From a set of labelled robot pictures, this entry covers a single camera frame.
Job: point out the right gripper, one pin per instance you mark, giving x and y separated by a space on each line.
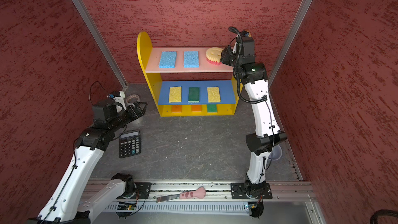
226 55

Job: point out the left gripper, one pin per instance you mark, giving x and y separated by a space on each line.
131 109

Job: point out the yellow smiley face sponge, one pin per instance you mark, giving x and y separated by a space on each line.
213 55

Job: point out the orange sponge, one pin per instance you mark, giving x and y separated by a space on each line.
176 108
196 108

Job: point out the blue sponge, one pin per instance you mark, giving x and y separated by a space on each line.
168 59
191 59

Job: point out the orange sponge front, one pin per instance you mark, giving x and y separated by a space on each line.
196 108

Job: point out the dark green sponge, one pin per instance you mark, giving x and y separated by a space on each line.
194 95

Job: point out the light green sponge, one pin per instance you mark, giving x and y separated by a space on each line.
212 108

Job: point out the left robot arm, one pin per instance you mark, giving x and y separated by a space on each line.
64 206

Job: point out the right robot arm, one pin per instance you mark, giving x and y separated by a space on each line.
252 88

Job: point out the yellow shelf with coloured boards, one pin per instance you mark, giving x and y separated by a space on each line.
159 80

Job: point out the clear tape roll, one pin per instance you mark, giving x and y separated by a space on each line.
130 99

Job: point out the black calculator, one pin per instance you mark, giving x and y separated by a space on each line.
130 144

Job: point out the grey mug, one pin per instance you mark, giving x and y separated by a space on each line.
276 153

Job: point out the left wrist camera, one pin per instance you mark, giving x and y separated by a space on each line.
118 97

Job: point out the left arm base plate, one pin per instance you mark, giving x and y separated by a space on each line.
140 190

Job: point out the pink handled scraper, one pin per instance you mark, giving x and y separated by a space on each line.
200 193

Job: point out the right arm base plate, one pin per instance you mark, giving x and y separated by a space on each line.
247 190

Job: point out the black cable corner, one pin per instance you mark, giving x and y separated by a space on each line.
382 213

